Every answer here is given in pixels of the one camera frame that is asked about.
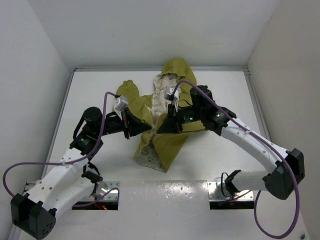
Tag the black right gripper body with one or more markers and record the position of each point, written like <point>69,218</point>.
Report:
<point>190,114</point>

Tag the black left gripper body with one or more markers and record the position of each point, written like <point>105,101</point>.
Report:
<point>114,123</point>

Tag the olive green hooded jacket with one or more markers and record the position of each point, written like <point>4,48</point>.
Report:
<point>158,151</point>

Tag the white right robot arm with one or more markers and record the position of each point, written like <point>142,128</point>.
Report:
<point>283,169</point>

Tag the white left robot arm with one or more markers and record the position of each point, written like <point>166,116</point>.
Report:
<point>36,211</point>

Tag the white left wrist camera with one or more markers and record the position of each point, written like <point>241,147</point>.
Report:
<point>120,103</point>

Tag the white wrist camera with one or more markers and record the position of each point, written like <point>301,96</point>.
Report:
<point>120,103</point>
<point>172,95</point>

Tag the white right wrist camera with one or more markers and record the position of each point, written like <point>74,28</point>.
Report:
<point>172,95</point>

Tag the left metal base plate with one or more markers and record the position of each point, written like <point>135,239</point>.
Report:
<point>102,188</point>

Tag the metal base plate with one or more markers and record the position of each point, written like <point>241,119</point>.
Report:
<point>215,194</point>
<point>102,188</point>

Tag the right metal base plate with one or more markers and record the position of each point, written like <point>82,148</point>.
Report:
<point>215,194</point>

